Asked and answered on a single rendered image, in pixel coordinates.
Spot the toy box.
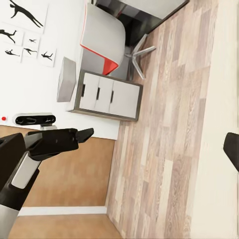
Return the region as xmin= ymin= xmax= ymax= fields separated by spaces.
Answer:
xmin=57 ymin=57 xmax=76 ymax=103

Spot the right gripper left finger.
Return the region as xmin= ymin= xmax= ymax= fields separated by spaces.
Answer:
xmin=0 ymin=132 xmax=26 ymax=192

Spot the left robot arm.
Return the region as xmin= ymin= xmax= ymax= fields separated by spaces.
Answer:
xmin=0 ymin=113 xmax=94 ymax=239

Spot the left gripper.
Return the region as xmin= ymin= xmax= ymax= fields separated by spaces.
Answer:
xmin=23 ymin=128 xmax=94 ymax=160

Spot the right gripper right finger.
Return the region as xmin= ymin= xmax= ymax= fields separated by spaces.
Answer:
xmin=223 ymin=132 xmax=239 ymax=172

